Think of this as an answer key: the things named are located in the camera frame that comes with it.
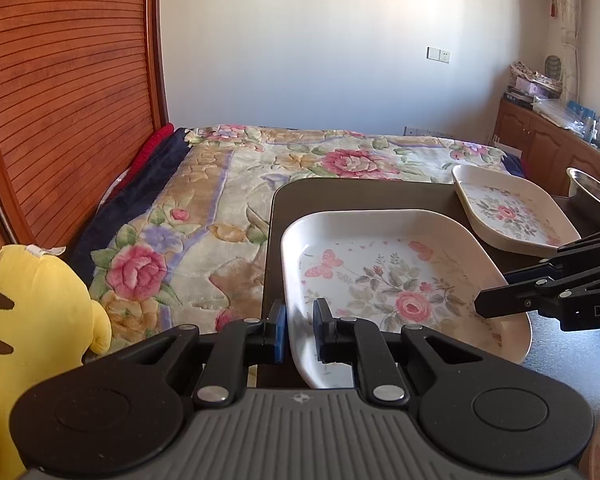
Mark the red cloth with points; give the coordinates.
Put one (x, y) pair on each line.
(152, 147)

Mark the stack of books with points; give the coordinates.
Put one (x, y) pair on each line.
(532, 85)

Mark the navy blanket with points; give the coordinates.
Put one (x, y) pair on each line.
(145, 185)

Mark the large floral white plate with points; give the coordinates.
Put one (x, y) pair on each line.
(395, 285)

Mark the yellow plush toy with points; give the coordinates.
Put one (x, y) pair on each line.
(40, 320)

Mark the clear plastic bags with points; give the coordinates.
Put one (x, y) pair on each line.
(560, 112)

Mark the patterned curtain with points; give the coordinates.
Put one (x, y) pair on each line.
(567, 20)

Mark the steel bowl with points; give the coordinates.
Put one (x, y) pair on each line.
(590, 195)

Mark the wall socket strip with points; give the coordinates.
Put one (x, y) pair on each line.
(427, 131)

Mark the wooden cabinet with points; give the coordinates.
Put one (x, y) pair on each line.
(540, 140)

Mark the white wall switch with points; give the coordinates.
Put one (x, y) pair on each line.
(438, 54)

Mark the white cardboard box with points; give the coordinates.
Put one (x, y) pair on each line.
(505, 146)

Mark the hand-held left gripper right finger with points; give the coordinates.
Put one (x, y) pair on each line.
(321, 327)

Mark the wooden wardrobe door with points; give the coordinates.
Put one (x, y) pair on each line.
(70, 85)

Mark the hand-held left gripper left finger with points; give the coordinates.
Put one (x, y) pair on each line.
(279, 332)

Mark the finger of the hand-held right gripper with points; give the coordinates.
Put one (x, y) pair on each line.
(505, 301)
(522, 274)

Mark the small floral white plate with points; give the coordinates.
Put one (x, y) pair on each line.
(505, 210)

